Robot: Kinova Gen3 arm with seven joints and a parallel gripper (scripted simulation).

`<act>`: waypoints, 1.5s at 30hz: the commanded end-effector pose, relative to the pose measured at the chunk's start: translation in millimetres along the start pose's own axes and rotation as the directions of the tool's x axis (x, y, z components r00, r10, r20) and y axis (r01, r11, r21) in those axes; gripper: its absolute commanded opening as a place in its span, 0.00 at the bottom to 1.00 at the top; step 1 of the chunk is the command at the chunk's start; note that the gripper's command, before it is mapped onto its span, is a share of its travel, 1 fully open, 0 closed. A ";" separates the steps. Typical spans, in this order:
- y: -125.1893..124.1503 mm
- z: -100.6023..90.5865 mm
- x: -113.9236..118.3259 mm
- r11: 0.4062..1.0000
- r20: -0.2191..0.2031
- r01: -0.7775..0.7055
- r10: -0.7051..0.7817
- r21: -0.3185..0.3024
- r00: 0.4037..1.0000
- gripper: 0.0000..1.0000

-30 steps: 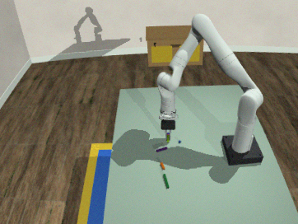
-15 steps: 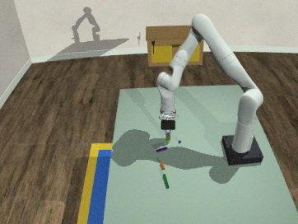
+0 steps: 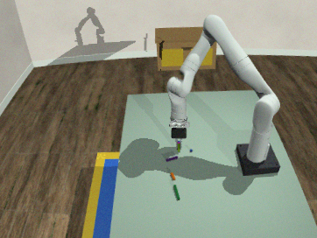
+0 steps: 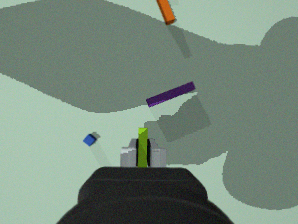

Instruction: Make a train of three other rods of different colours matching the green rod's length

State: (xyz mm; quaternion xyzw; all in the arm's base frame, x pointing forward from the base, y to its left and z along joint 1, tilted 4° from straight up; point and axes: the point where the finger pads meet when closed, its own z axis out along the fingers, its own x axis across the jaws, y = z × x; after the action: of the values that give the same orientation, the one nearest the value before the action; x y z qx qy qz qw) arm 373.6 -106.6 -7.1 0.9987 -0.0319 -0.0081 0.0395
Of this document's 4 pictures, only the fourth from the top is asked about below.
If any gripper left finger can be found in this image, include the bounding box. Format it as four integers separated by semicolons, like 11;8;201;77
120;138;139;167

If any purple rod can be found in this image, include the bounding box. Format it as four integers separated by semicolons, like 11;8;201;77
146;81;196;108

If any orange rod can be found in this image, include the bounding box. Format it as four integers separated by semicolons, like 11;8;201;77
156;0;175;26

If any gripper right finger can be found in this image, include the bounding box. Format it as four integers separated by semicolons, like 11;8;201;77
147;139;167;167

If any lime green rod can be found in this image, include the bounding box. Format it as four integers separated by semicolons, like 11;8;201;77
138;128;148;167

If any small blue block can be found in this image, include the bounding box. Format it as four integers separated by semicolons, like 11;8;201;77
83;134;97;146

